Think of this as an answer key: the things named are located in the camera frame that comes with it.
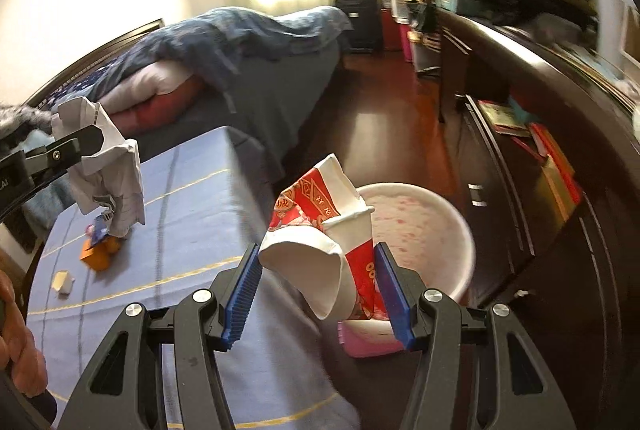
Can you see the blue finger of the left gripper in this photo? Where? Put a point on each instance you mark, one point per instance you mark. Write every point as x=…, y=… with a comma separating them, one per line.
x=67, y=151

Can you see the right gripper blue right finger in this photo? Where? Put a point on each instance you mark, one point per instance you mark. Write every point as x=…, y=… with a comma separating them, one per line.
x=478, y=369

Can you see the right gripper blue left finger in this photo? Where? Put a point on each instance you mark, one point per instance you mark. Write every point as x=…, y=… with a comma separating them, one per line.
x=122, y=386

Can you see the white paper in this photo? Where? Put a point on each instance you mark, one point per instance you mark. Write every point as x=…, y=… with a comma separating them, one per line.
x=108, y=176

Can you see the blue foil wrapper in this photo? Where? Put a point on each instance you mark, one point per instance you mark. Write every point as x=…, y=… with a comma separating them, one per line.
x=102, y=222

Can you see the orange box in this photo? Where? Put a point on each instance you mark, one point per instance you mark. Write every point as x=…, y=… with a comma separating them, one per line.
x=95, y=256

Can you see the crushed red white paper cup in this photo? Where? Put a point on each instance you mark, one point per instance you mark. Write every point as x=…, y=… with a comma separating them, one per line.
x=320, y=241

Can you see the pink speckled trash bin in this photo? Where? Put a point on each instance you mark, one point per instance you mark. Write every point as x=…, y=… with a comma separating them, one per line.
x=424, y=233

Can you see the person's left hand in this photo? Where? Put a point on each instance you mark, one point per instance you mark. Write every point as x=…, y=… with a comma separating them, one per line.
x=18, y=351

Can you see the grey knitted blanket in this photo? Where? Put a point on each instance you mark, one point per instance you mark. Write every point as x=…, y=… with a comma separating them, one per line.
x=16, y=117

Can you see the small pink bottle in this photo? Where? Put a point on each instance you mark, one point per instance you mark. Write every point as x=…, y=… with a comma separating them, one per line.
x=90, y=230

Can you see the white open box lid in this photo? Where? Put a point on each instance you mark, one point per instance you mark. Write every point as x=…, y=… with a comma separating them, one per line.
x=62, y=283

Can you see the pink red folded quilt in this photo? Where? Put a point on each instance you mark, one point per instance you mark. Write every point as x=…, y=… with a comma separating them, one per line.
x=153, y=97

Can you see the dark wooden headboard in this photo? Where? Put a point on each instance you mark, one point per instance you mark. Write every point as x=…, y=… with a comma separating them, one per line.
x=87, y=64

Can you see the blue checked tablecloth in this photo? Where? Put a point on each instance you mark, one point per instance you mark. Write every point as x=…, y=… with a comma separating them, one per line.
x=206, y=201

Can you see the blue patterned duvet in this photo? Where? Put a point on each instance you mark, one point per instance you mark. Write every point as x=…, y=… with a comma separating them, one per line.
x=212, y=45

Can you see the bed with dark base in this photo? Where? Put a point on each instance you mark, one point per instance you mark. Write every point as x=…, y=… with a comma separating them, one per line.
x=270, y=102

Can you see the dark wooden dresser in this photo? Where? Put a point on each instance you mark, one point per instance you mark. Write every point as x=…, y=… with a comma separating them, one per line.
x=548, y=168

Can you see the black suitcase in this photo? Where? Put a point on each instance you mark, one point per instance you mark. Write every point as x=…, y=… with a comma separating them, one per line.
x=366, y=34

